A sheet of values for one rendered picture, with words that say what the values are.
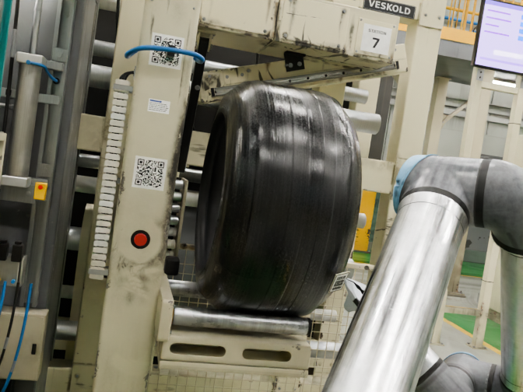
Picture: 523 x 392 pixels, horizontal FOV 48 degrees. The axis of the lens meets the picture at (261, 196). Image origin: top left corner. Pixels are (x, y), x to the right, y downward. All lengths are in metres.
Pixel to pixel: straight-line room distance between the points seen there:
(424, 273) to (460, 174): 0.21
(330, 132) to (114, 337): 0.71
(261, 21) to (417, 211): 0.96
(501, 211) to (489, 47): 4.32
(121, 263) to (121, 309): 0.11
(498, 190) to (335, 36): 0.95
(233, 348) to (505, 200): 0.73
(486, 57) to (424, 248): 4.42
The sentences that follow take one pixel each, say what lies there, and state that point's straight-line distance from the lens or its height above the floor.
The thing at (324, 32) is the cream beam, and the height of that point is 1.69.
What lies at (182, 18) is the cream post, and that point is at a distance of 1.47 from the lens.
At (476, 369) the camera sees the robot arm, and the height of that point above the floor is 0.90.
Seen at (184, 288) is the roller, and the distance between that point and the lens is 1.69.
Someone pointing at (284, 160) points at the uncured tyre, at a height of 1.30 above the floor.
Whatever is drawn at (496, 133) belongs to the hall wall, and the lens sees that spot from 12.39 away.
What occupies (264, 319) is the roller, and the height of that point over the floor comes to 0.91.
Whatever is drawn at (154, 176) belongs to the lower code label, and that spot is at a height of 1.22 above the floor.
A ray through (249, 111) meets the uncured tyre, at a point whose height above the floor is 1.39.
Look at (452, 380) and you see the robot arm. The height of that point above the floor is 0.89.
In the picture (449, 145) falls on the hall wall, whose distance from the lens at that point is 11.84.
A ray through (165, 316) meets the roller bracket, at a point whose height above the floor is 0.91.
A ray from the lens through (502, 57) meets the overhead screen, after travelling 5.34.
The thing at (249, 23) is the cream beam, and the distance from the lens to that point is 1.76.
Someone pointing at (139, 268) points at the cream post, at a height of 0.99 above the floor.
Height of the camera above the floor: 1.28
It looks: 3 degrees down
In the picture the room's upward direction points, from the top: 8 degrees clockwise
